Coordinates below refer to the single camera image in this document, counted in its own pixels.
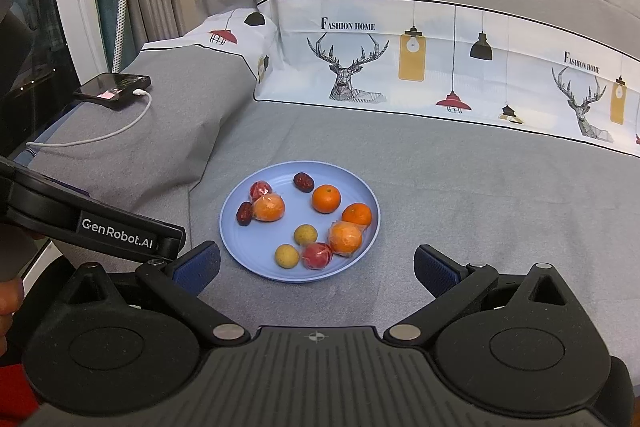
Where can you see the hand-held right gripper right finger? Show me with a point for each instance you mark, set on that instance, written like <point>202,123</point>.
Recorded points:
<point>436,269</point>

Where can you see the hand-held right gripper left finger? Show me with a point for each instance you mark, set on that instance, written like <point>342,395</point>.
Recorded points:
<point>197,269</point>

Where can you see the dried red date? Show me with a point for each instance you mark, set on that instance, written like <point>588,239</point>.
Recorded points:
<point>244,213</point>
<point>303,182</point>

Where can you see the yellow-green longan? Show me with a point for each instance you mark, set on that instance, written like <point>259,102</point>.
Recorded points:
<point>305,234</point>
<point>287,255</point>

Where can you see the plastic-wrapped orange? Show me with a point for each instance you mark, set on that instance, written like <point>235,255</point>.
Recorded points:
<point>269,208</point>
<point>345,238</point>

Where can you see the small bare orange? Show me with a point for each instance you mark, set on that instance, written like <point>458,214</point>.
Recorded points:
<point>326,198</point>
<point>357,214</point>

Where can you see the plastic-wrapped red fruit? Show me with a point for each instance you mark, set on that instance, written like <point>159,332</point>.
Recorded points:
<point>260,190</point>
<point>317,255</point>

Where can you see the light blue round plate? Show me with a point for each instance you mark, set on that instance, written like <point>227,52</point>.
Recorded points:
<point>298,209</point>

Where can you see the person's left hand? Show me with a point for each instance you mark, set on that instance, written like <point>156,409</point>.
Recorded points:
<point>10,307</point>

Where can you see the grey pillow with printed end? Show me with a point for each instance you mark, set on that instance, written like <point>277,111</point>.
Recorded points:
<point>150,147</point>

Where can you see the grey deer printed bedding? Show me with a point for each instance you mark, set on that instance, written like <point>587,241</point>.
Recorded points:
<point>450,167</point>

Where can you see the black smartphone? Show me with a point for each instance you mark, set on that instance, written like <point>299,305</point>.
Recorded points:
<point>110,89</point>

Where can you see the person's red clothing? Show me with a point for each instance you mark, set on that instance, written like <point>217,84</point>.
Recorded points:
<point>17,392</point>

